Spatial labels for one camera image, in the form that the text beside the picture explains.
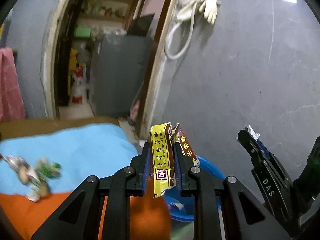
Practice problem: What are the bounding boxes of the yellow and maroon snack wrapper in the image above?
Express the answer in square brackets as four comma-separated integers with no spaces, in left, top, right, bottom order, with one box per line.
[150,122,200,198]

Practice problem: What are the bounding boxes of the blue plastic trash bin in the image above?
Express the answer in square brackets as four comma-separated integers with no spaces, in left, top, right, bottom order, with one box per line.
[163,155,225,222]

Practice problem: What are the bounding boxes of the light blue cloth mat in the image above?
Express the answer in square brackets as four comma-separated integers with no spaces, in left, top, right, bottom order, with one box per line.
[1,124,138,193]

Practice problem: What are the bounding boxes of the pink item on floor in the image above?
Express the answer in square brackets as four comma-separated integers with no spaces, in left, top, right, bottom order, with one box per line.
[130,100,140,122]

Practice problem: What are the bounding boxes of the grey cabinet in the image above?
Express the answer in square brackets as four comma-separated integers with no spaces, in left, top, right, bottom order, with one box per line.
[89,34,153,118]

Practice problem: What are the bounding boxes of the brown table cloth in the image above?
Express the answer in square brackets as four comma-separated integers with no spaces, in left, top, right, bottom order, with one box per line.
[0,116,119,140]

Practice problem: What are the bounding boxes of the pink checked cloth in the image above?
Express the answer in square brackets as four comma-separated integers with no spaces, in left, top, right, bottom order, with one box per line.
[1,48,25,122]

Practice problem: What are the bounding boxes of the black monitor screen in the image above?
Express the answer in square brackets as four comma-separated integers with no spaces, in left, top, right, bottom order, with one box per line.
[126,14,155,37]

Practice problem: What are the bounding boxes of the green box on shelf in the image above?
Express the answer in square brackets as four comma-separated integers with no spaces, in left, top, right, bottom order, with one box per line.
[74,27,91,38]

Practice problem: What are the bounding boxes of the wooden shelving unit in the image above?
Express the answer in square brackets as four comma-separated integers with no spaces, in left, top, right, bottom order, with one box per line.
[76,0,139,31]

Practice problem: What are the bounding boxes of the white rubber gloves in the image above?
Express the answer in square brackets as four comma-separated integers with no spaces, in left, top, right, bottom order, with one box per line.
[176,0,221,25]

